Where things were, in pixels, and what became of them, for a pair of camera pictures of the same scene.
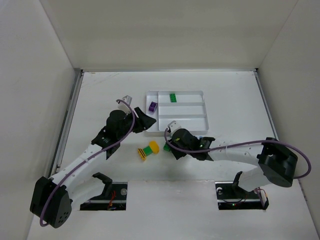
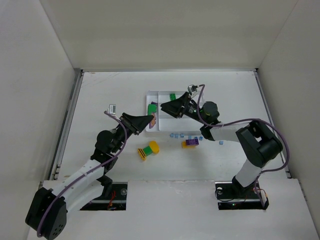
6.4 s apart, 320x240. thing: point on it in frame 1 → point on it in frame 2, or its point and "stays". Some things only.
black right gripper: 173,148 → 183,107
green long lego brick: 173,97 stays
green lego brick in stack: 147,150 stays
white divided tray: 187,108 stays
